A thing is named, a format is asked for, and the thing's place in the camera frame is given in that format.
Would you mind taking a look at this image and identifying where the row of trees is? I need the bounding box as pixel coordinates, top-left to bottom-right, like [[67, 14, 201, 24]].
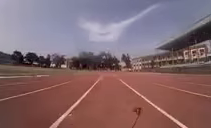
[[0, 48, 133, 72]]

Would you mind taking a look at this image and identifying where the red running track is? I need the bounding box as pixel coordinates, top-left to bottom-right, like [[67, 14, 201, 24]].
[[0, 71, 211, 128]]

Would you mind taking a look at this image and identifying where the small white building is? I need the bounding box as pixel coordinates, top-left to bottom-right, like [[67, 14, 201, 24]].
[[60, 58, 73, 70]]

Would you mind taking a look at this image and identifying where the dry grass field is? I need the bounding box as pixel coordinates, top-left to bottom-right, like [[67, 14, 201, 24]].
[[0, 63, 106, 77]]

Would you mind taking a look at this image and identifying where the grandstand with slanted roof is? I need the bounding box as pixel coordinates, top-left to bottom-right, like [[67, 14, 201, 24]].
[[155, 11, 211, 70]]

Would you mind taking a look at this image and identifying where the low dark wall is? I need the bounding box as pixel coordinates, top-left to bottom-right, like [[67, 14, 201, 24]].
[[141, 63, 211, 75]]

